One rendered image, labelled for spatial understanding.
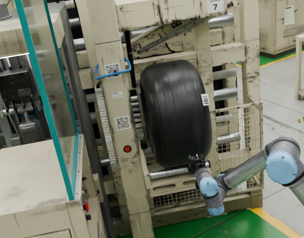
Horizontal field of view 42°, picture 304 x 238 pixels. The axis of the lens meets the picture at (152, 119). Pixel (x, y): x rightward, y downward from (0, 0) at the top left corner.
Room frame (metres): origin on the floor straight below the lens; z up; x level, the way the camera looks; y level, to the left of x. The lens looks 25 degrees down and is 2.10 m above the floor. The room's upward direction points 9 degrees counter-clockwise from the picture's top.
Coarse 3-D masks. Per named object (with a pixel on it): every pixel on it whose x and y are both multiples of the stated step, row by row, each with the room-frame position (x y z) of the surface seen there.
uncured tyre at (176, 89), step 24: (144, 72) 2.00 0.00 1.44; (168, 72) 1.91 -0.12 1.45; (192, 72) 1.90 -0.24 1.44; (144, 96) 1.89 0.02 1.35; (168, 96) 1.79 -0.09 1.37; (192, 96) 1.78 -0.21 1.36; (168, 120) 1.73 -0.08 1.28; (192, 120) 1.73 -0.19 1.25; (168, 144) 1.71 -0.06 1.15; (192, 144) 1.72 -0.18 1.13
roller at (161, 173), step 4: (208, 164) 1.86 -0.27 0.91; (168, 168) 1.86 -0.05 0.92; (172, 168) 1.86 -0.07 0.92; (176, 168) 1.85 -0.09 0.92; (180, 168) 1.85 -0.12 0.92; (184, 168) 1.85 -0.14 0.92; (208, 168) 1.86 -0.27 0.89; (152, 172) 1.85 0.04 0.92; (156, 172) 1.84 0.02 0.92; (160, 172) 1.84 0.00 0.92; (164, 172) 1.84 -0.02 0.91; (168, 172) 1.84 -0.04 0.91; (172, 172) 1.84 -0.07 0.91; (176, 172) 1.84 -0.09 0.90; (180, 172) 1.84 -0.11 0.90; (184, 172) 1.85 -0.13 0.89; (152, 176) 1.83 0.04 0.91; (156, 176) 1.83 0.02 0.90; (160, 176) 1.83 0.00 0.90; (164, 176) 1.84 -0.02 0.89
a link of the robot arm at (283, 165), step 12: (276, 144) 1.36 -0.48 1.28; (288, 144) 1.33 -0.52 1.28; (276, 156) 1.27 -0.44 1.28; (288, 156) 1.26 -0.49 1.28; (276, 168) 1.25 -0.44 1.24; (288, 168) 1.23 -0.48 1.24; (300, 168) 1.25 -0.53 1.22; (276, 180) 1.25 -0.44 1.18; (288, 180) 1.22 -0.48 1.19; (300, 180) 1.23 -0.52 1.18; (300, 192) 1.23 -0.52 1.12
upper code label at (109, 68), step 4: (108, 64) 1.90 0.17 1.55; (112, 64) 1.90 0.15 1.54; (116, 64) 1.90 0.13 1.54; (108, 68) 1.90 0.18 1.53; (112, 68) 1.90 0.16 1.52; (116, 68) 1.90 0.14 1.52; (108, 72) 1.90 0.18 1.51; (112, 72) 1.90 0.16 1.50; (108, 76) 1.90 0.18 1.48; (112, 76) 1.90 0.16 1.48; (116, 76) 1.90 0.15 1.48; (120, 76) 1.90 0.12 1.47
